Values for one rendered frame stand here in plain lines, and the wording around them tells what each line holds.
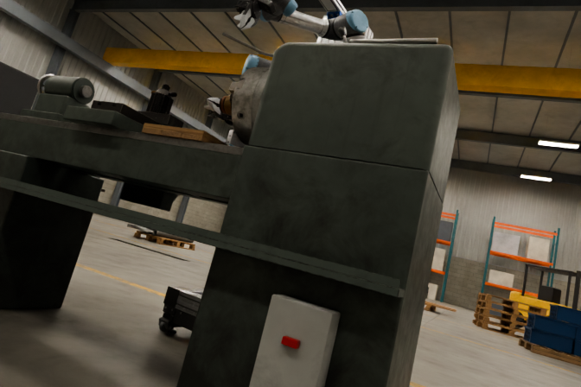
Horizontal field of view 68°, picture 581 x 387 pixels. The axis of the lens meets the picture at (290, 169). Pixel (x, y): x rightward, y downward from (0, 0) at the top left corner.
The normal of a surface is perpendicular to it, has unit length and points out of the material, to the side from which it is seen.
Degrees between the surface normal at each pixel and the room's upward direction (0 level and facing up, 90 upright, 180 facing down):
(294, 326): 90
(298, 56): 90
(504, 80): 90
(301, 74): 90
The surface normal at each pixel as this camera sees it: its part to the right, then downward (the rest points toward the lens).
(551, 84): -0.37, -0.26
